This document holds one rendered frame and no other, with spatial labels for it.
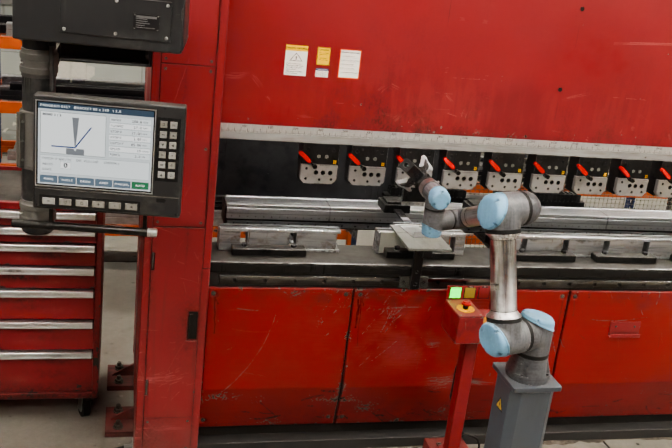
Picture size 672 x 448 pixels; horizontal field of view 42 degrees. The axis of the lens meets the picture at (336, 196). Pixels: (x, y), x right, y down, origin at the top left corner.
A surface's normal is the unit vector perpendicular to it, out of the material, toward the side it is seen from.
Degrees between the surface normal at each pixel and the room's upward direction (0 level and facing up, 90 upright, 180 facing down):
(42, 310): 90
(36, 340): 90
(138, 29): 90
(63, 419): 0
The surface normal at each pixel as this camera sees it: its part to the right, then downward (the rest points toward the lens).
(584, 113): 0.22, 0.32
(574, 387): 0.18, 0.53
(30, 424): 0.11, -0.95
